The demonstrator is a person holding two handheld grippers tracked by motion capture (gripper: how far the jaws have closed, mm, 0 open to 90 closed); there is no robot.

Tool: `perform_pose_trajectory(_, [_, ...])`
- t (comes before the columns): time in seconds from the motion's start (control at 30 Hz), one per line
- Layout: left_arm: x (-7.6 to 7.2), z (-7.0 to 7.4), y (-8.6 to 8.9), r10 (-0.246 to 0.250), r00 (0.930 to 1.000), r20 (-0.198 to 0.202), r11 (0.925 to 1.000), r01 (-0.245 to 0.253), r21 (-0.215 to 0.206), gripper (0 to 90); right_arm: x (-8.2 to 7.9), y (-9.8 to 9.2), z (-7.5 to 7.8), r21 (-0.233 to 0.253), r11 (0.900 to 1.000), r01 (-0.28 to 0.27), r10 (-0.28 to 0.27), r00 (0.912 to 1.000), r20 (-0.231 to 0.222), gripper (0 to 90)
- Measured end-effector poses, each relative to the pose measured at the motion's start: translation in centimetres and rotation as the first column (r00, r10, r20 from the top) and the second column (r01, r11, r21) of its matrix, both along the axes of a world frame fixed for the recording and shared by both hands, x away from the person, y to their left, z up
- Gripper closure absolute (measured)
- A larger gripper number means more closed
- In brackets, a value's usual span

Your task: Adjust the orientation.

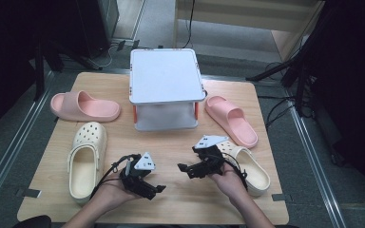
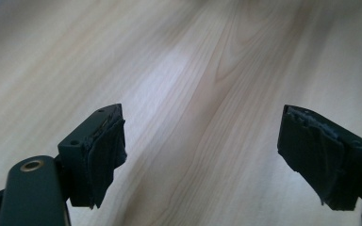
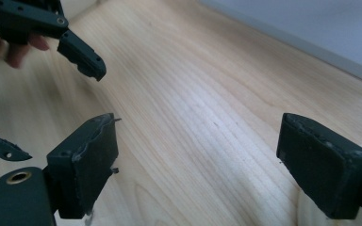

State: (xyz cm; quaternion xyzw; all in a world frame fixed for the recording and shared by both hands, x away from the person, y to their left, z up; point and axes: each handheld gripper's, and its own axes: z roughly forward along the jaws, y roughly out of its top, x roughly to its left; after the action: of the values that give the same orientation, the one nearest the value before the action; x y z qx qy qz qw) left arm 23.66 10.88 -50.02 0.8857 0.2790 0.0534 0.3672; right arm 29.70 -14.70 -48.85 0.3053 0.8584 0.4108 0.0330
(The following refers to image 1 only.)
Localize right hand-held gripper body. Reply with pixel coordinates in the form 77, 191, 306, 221
192, 135, 230, 177

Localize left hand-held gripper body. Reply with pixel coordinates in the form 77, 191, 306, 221
119, 151, 158, 192

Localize pink slide slipper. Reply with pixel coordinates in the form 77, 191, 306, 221
49, 89, 122, 124
204, 95, 259, 149

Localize cream perforated clog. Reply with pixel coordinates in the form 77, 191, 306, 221
217, 141, 272, 198
67, 121, 108, 205

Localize white two-tier shoe rack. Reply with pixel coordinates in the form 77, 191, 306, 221
128, 47, 207, 132

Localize person's left hand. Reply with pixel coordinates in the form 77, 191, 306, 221
96, 178, 143, 210

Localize person's right hand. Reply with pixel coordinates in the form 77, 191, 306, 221
207, 163, 248, 200

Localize person's dark clothing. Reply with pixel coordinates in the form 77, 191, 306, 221
12, 215, 53, 228

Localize black metal stand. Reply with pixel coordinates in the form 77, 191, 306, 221
32, 36, 103, 103
245, 0, 317, 118

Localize light wooden bench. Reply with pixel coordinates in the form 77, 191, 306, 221
172, 0, 326, 62

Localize dark cabinet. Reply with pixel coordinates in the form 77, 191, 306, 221
75, 0, 120, 60

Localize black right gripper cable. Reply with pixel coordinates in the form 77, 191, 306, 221
221, 152, 249, 191

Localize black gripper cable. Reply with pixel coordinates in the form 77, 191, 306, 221
221, 152, 249, 191
89, 154, 141, 200

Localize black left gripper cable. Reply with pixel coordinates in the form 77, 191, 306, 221
89, 154, 141, 200

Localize black floor cables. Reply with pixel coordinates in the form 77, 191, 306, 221
263, 94, 300, 129

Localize metal floor rail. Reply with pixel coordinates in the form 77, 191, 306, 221
284, 91, 347, 228
0, 70, 55, 220

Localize white floor cable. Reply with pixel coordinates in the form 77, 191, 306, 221
100, 43, 117, 69

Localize black hanging cable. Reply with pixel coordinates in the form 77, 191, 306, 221
182, 0, 197, 49

